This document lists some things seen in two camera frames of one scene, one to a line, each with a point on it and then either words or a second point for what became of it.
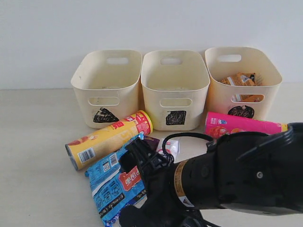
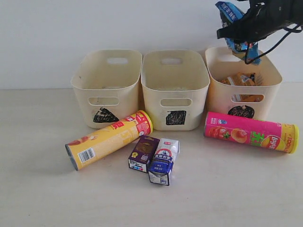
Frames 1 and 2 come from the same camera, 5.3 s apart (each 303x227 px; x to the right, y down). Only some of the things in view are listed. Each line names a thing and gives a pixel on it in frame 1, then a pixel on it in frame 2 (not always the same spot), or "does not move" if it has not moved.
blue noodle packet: [114, 189] to [248, 51]
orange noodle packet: [245, 79] does not move
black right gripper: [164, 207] to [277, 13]
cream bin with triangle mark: [107, 82] does not move
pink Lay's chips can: [218, 124] does not move
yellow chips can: [80, 151] does not move
